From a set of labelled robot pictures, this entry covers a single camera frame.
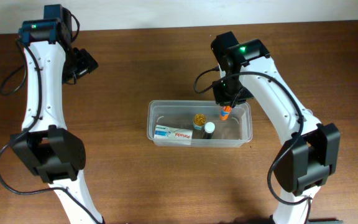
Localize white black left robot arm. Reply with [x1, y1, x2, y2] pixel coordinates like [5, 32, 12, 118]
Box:
[9, 4, 104, 223]

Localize gold lid balm jar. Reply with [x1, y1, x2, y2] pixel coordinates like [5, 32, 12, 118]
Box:
[193, 114, 206, 130]

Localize white Panadol medicine box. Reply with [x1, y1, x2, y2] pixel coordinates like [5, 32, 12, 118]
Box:
[154, 124, 193, 145]

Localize clear plastic container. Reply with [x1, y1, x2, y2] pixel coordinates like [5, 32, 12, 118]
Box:
[147, 100, 252, 147]

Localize dark brown syrup bottle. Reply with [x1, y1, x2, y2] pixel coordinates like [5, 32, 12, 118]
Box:
[201, 122, 216, 139]

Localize orange tube white cap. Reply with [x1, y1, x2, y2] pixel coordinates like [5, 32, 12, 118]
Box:
[219, 106, 232, 121]

